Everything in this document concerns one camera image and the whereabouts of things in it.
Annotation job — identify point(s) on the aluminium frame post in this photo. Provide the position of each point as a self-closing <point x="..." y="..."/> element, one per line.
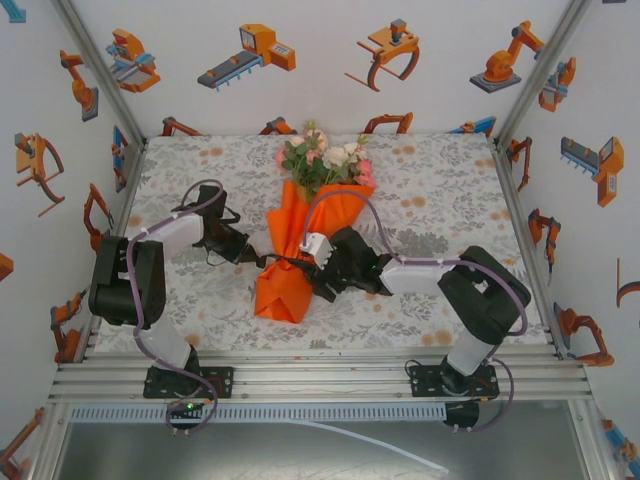
<point x="100" y="70"/>
<point x="545" y="65"/>

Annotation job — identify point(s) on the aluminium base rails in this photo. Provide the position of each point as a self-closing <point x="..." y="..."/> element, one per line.
<point x="325" y="380"/>

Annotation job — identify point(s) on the aluminium side rail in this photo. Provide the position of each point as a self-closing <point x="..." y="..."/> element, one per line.
<point x="120" y="220"/>
<point x="514" y="200"/>

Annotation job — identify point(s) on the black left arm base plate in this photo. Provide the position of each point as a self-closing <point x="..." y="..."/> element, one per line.
<point x="220" y="382"/>

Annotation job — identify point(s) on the artificial pink white flower bunch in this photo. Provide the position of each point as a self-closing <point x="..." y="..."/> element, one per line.
<point x="320" y="155"/>

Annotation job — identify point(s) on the circuit board with green light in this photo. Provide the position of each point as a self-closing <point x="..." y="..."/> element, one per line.
<point x="187" y="407"/>

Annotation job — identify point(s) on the orange wrapping paper sheet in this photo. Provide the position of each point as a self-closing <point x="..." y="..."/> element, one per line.
<point x="285" y="295"/>

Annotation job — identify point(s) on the black ribbon with gold print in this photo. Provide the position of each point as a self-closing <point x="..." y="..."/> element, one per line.
<point x="280" y="258"/>

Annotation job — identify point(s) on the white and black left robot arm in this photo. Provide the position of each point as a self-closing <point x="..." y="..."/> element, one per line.
<point x="125" y="285"/>

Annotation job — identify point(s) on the floral print tablecloth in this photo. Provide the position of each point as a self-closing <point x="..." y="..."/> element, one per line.
<point x="200" y="170"/>

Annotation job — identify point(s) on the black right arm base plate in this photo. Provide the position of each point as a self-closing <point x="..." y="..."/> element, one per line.
<point x="425" y="382"/>

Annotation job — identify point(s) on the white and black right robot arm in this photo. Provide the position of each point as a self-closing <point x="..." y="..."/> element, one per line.
<point x="480" y="295"/>

